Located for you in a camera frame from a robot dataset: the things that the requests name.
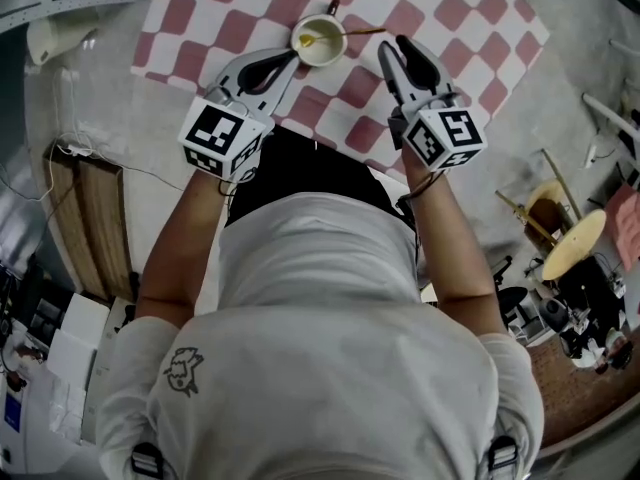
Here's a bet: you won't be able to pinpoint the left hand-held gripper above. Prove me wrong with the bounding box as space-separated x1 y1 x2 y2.
178 46 302 183

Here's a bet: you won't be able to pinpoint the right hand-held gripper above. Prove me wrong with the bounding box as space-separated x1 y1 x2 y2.
377 35 489 173

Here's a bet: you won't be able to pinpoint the cream cup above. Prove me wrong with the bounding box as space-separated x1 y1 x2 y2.
290 0 348 68

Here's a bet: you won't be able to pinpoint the person's left forearm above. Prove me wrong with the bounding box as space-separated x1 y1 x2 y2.
135 167 236 329

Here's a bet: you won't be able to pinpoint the person's right forearm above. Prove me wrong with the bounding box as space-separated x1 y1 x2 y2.
402 152 504 340

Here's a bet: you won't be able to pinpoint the pink white checkered mat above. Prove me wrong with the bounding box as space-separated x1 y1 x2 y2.
130 0 551 179

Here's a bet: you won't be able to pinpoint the person's black trousers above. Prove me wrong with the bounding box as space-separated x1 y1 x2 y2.
224 127 419 229

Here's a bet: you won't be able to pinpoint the round wooden stool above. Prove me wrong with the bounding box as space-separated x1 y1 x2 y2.
523 177 577 249
541 208 609 282

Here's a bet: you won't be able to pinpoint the white metal shelf rack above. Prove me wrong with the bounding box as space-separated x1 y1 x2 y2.
0 0 159 34

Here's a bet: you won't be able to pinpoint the white plastic canister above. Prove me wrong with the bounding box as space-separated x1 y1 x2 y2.
26 16 99 67

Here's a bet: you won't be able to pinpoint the wooden floor panel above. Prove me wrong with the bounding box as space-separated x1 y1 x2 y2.
42 140 137 303

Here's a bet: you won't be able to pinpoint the person's white shirt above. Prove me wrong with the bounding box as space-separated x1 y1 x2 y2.
94 190 547 480

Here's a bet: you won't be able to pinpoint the blue card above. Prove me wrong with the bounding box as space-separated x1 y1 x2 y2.
3 395 24 430

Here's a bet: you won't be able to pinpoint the gray strap buckle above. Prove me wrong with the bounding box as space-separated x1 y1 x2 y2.
130 442 167 475
487 435 519 472

